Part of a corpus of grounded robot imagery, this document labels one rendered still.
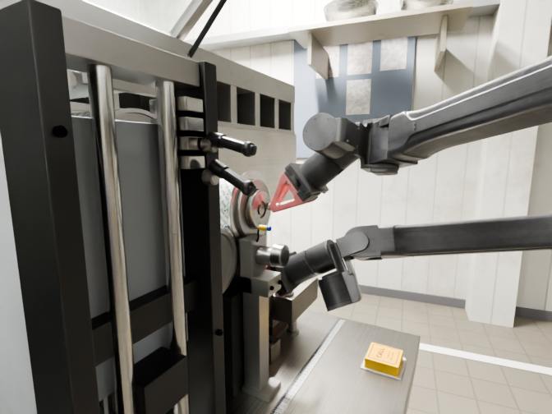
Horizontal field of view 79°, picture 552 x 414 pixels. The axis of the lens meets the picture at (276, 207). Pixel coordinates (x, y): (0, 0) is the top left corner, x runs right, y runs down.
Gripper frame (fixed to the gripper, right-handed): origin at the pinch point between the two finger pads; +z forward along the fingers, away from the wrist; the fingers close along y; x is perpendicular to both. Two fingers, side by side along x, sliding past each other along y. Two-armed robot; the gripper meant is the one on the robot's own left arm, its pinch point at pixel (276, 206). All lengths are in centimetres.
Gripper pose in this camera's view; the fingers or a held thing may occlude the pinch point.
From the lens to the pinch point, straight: 64.2
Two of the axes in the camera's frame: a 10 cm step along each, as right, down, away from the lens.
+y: 4.5, -0.9, 8.9
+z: -6.9, 5.9, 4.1
